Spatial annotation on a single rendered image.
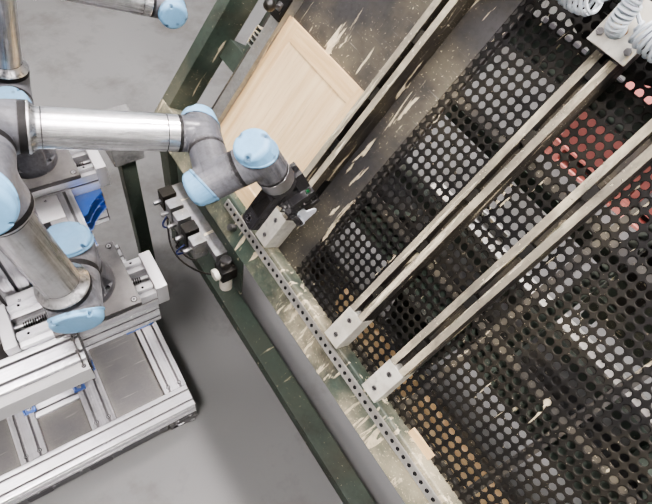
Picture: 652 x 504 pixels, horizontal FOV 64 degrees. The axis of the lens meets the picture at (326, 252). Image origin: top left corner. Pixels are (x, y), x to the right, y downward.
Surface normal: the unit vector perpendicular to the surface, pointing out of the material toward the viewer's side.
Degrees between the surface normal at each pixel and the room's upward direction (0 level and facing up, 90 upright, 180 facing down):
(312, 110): 56
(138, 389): 0
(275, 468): 0
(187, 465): 0
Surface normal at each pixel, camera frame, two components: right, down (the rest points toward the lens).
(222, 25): 0.56, 0.73
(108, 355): 0.16, -0.55
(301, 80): -0.58, 0.01
